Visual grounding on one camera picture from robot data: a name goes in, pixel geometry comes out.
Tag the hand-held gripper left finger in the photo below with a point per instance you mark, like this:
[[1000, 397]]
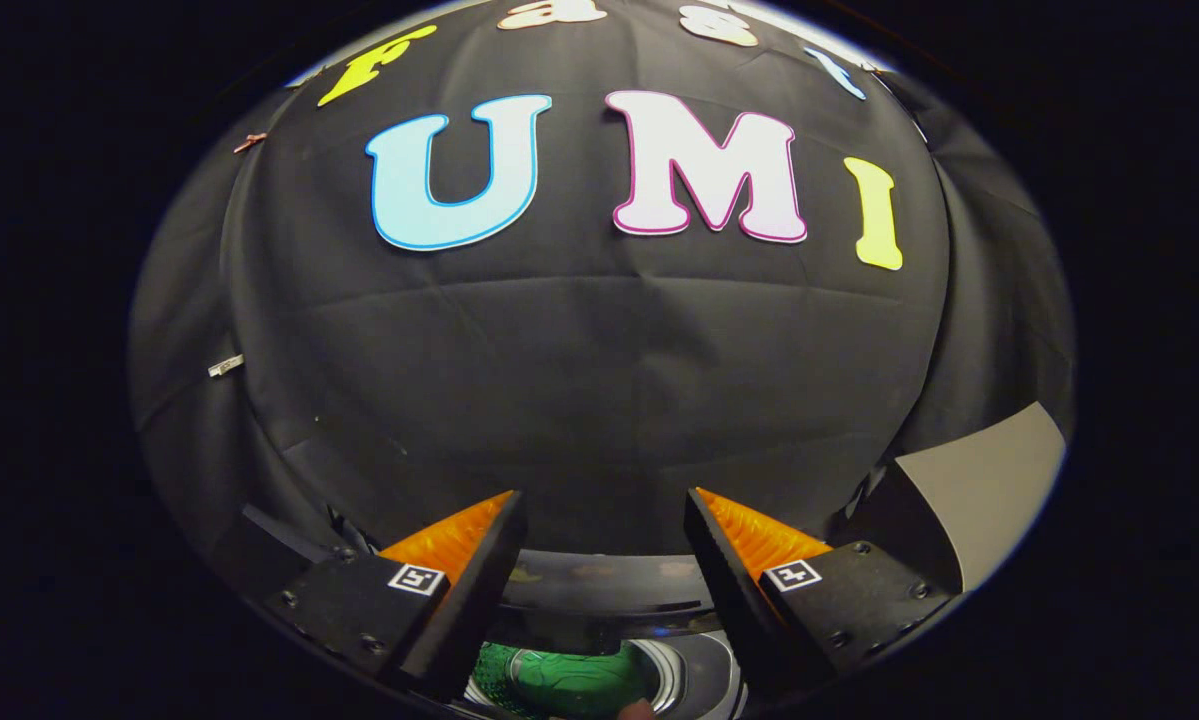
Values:
[[479, 580]]

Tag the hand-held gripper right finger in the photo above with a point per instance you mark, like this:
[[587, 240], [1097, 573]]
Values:
[[734, 590]]

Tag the grey washing machine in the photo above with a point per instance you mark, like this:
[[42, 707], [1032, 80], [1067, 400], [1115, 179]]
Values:
[[694, 680]]

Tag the green polo shirt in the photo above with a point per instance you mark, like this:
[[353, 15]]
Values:
[[569, 685]]

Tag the black backdrop cloth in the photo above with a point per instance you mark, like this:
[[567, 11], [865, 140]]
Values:
[[579, 400]]

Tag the grey beige cabinet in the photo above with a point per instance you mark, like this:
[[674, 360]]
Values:
[[999, 480]]

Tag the small silver clip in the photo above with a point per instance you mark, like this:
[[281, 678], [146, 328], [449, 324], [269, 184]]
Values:
[[225, 366]]

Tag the small red clip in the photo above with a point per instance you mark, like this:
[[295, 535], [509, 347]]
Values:
[[250, 142]]

